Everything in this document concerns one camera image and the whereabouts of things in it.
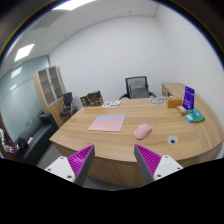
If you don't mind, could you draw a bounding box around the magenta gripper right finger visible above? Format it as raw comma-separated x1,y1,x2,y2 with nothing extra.
134,144,161,185

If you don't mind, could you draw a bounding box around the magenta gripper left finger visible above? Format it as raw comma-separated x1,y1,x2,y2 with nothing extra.
68,145,95,186

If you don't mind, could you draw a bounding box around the pink computer mouse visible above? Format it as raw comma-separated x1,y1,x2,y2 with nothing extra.
134,123,152,140

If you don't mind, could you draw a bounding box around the pink blue mouse pad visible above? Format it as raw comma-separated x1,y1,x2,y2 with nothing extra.
89,114,125,132

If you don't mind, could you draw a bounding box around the wooden curved desk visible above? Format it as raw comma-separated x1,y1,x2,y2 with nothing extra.
51,83,224,186

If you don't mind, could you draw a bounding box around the black sofa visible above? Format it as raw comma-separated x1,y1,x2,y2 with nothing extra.
15,113,58,165

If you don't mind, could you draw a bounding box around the small black chair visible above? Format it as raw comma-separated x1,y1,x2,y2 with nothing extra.
60,92,78,120

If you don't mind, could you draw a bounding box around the round silver coaster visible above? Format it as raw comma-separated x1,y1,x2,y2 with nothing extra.
150,97,166,105

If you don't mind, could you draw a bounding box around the small beige box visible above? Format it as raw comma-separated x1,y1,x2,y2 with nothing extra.
176,106,188,115

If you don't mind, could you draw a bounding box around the brown cardboard tissue box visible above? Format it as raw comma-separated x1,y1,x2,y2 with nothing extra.
167,97,182,108

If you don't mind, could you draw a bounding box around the green teal box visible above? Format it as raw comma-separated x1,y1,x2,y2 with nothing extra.
188,109,205,123

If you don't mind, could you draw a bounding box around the green white booklet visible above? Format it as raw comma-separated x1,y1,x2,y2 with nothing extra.
102,100,121,108

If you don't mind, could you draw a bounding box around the grey mesh office chair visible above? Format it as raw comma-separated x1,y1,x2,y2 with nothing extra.
120,76,155,99

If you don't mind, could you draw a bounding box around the purple standing sign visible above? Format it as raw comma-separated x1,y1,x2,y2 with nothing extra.
183,86,195,110

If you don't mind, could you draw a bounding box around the wooden glass-door cabinet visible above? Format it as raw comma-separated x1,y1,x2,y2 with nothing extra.
33,66,66,126

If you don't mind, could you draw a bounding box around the ceiling light panel left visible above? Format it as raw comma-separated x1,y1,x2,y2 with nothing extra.
15,44,34,61

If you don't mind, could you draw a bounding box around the ceiling light panel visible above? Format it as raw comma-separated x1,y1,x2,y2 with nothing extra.
15,44,34,61
55,0,94,11

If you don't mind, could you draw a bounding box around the desk cable grommet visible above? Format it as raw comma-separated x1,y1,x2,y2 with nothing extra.
167,135,178,144

